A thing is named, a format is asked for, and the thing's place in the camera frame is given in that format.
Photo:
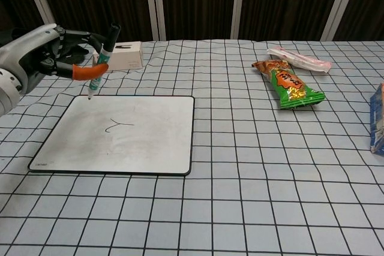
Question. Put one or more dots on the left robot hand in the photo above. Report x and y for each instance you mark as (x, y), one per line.
(27, 46)

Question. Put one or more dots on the green whiteboard marker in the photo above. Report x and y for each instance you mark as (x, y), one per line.
(105, 53)

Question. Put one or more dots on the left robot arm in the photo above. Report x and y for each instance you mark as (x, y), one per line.
(6, 94)

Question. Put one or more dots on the small white cardboard box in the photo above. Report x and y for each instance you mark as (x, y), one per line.
(126, 58)

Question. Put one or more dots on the white drawing board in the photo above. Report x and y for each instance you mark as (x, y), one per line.
(135, 142)

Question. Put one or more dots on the grid pattern tablecloth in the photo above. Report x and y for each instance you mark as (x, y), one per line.
(240, 178)

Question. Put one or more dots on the green orange snack bag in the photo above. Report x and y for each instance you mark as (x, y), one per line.
(291, 88)

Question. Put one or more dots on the pink white plastic packet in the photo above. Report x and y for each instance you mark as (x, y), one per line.
(300, 59)

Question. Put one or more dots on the blue orange biscuit box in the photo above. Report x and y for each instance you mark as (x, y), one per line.
(378, 124)

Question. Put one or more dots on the white partition frame post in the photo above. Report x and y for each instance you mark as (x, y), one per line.
(156, 4)
(40, 4)
(337, 4)
(238, 4)

